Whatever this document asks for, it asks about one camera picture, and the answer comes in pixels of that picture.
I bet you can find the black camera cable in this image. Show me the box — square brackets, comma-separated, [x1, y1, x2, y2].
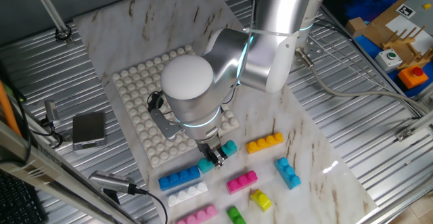
[135, 187, 169, 224]

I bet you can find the aluminium tripod pole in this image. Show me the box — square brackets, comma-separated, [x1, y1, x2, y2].
[28, 0, 74, 45]

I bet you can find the pink four-stud block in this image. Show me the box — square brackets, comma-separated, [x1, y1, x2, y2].
[175, 203, 219, 224]

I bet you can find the white four-stud block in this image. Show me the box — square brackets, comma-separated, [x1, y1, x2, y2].
[166, 181, 209, 208]

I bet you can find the magenta three-stud block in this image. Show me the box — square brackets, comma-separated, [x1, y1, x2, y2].
[225, 170, 258, 196]

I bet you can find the black ring on pole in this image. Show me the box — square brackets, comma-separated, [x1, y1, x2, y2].
[55, 24, 72, 42]

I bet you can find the green two-stud block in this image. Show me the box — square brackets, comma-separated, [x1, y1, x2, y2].
[226, 206, 247, 224]

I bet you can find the wooden peg rack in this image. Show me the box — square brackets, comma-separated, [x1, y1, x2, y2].
[381, 25, 433, 70]

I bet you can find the white paper sheet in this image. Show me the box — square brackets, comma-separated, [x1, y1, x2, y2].
[385, 14, 433, 54]

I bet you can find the teal four-stud block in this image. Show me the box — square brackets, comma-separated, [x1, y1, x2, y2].
[197, 139, 238, 175]

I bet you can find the silver digital scale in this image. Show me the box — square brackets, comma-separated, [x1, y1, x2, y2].
[72, 111, 108, 152]

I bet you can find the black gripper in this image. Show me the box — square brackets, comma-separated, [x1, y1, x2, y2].
[196, 136, 228, 168]

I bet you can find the aluminium frame beam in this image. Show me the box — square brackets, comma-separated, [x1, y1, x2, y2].
[0, 120, 136, 224]

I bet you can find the grey studded board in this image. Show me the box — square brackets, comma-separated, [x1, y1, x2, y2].
[404, 0, 433, 37]

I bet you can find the orange four-stud block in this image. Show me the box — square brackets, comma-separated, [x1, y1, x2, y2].
[245, 132, 285, 155]

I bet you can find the black white marker tag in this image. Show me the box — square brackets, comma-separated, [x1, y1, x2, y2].
[394, 3, 416, 19]

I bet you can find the white studded baseplate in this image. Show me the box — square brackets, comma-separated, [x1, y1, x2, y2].
[111, 44, 240, 169]

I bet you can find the white box green button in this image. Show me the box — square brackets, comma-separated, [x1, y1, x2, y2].
[374, 48, 403, 72]

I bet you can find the blue four-stud block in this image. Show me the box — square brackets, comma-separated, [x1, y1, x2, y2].
[158, 165, 201, 192]

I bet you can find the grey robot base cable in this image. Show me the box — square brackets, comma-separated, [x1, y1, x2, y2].
[294, 47, 429, 116]

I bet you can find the perforated robot base plate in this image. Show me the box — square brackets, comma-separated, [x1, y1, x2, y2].
[297, 36, 325, 64]

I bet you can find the light blue three-stud block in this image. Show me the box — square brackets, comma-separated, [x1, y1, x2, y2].
[273, 156, 302, 191]

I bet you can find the small silver camera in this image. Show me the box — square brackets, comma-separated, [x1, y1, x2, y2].
[43, 100, 61, 127]

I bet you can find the small aluminium corner bracket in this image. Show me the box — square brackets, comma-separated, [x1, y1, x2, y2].
[395, 127, 416, 142]

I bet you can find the black keyboard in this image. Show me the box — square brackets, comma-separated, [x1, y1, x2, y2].
[0, 169, 48, 224]

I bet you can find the brown cardboard sheet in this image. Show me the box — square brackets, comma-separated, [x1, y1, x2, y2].
[351, 0, 410, 49]

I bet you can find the silver camera on stand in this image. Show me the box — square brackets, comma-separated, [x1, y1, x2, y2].
[88, 170, 138, 204]

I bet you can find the marble pattern board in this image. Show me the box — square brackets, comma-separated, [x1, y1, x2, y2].
[72, 0, 378, 224]

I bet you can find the small cardboard box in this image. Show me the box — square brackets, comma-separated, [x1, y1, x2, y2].
[344, 16, 368, 39]

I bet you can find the orange pole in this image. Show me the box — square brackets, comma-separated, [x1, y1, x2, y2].
[0, 80, 22, 137]

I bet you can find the orange box red button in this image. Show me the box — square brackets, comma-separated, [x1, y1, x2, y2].
[397, 66, 430, 90]

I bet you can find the yellow two-stud block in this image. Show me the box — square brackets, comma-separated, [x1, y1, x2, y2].
[249, 189, 273, 212]

